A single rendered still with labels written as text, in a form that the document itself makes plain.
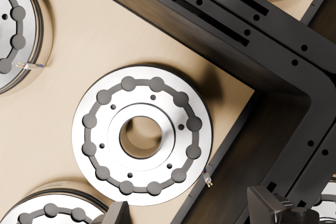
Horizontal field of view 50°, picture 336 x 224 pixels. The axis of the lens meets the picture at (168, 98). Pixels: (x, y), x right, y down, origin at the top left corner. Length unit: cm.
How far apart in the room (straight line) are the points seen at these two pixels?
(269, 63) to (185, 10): 5
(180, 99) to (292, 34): 10
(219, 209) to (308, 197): 6
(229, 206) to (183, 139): 6
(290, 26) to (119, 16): 14
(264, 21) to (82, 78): 16
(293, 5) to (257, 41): 12
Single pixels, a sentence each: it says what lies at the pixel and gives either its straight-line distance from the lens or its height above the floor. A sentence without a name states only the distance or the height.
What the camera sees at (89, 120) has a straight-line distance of 27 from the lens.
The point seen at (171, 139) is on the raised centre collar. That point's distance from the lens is 25.
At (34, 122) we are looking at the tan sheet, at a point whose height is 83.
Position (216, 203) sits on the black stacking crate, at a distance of 25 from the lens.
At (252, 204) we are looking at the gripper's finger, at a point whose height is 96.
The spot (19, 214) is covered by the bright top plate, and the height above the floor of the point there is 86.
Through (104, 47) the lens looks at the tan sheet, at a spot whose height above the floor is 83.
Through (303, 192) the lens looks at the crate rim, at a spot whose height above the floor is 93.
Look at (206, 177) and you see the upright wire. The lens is 25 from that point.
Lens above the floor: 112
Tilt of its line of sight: 88 degrees down
